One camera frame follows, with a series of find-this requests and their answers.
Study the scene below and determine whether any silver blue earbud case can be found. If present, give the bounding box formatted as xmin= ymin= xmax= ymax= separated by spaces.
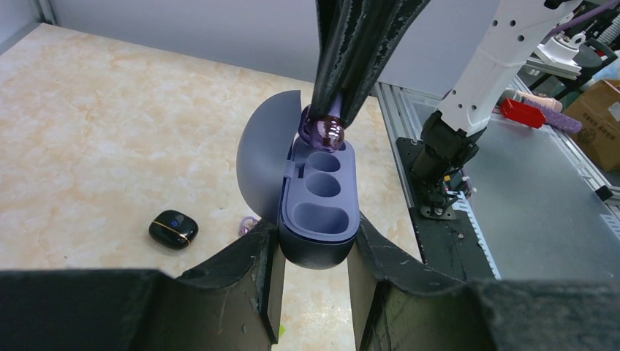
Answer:
xmin=236 ymin=90 xmax=360 ymax=270

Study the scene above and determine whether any black earbud case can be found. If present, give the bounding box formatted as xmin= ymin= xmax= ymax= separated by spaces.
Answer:
xmin=148 ymin=209 xmax=199 ymax=250

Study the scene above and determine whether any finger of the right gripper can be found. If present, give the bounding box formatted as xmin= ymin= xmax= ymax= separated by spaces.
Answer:
xmin=310 ymin=1 xmax=374 ymax=121
xmin=341 ymin=0 xmax=428 ymax=127

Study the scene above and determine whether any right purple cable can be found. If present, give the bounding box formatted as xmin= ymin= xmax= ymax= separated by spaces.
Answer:
xmin=540 ymin=0 xmax=620 ymax=47

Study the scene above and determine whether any cardboard box outside cell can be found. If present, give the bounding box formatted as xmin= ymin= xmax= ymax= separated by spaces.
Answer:
xmin=565 ymin=79 xmax=619 ymax=171

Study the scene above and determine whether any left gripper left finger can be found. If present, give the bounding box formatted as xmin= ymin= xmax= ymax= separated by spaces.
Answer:
xmin=159 ymin=221 xmax=286 ymax=350

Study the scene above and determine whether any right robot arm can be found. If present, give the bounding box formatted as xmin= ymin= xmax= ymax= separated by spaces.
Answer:
xmin=298 ymin=1 xmax=578 ymax=186

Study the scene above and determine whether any purple earbud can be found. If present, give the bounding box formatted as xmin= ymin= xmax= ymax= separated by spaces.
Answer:
xmin=238 ymin=216 xmax=259 ymax=236
xmin=298 ymin=93 xmax=344 ymax=153

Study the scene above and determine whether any red bin outside cell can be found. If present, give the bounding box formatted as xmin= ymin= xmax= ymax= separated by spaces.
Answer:
xmin=499 ymin=99 xmax=546 ymax=129

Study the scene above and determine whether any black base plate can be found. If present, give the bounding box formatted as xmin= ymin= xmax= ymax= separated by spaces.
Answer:
xmin=396 ymin=137 xmax=501 ymax=281

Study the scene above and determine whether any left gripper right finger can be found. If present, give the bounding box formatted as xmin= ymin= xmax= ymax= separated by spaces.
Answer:
xmin=347 ymin=216 xmax=485 ymax=350

